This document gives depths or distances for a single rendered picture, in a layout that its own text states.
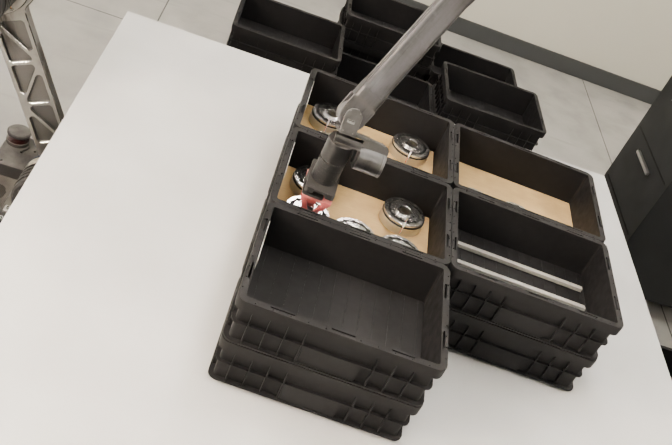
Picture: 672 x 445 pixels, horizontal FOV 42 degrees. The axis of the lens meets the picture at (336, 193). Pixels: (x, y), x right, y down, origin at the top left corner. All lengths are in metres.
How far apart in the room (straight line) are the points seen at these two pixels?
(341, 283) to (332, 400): 0.26
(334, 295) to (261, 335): 0.23
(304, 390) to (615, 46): 4.07
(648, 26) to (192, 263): 3.96
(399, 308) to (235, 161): 0.65
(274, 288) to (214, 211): 0.39
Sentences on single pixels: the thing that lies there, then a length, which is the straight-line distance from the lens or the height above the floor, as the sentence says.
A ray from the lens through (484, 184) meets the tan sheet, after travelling 2.32.
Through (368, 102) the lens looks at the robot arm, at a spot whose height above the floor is 1.16.
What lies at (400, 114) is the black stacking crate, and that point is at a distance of 2.29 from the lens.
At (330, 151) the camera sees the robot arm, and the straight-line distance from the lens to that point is 1.75.
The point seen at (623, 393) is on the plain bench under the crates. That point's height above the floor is 0.70.
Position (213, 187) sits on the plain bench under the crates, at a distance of 2.12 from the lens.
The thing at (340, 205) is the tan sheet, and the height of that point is 0.83.
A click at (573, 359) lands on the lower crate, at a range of 2.00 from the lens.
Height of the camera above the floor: 1.99
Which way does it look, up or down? 35 degrees down
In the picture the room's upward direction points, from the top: 24 degrees clockwise
